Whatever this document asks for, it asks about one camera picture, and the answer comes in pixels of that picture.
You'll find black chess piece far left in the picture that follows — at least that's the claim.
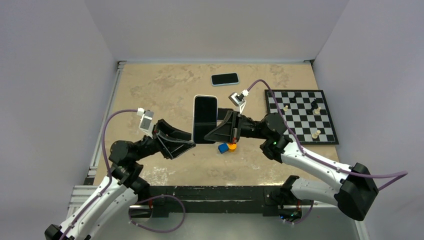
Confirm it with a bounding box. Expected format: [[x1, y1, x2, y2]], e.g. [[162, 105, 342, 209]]
[[289, 94, 297, 103]]

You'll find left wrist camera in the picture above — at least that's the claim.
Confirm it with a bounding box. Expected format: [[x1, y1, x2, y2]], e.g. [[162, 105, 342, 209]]
[[136, 107, 154, 138]]

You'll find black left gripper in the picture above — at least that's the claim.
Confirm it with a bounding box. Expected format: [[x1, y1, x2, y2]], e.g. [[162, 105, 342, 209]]
[[131, 118, 195, 162]]

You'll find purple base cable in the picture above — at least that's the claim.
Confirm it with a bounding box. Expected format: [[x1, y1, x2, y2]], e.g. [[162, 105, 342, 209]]
[[128, 193, 185, 233]]

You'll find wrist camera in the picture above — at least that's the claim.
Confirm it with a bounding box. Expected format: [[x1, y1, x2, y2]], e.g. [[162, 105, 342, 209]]
[[228, 89, 249, 113], [136, 107, 154, 138]]

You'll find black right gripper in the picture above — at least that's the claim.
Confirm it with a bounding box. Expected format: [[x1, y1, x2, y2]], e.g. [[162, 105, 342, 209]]
[[204, 111, 270, 145]]

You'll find black white chessboard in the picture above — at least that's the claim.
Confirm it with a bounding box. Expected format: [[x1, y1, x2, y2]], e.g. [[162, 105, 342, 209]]
[[264, 89, 339, 145]]

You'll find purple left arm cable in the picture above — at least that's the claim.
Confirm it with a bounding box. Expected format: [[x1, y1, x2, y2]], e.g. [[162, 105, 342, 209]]
[[57, 109, 140, 240]]

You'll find white chess piece front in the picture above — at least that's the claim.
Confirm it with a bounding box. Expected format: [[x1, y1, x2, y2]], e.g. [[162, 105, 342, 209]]
[[311, 129, 321, 139]]

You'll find orange blue toy block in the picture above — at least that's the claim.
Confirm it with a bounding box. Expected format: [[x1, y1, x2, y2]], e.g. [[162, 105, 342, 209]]
[[218, 143, 237, 154]]

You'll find black chess piece right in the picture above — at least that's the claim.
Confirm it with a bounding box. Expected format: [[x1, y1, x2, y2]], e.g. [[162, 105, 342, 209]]
[[310, 99, 319, 111]]

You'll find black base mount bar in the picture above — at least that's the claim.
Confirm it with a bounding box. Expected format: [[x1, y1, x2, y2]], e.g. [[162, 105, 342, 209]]
[[127, 185, 314, 220]]

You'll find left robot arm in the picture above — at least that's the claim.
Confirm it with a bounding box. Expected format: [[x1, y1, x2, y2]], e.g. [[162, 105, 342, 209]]
[[44, 119, 196, 240]]

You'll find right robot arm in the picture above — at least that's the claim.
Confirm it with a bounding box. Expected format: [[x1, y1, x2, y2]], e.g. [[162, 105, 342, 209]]
[[204, 111, 379, 221]]

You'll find black phone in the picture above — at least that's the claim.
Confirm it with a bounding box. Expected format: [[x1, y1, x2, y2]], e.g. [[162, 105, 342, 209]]
[[192, 95, 218, 144]]

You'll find phone in light-blue case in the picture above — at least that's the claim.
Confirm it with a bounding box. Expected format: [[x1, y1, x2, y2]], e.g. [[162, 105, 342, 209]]
[[210, 72, 240, 87]]

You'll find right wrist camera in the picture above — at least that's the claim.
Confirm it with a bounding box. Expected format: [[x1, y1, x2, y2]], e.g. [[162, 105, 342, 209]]
[[228, 89, 249, 113]]

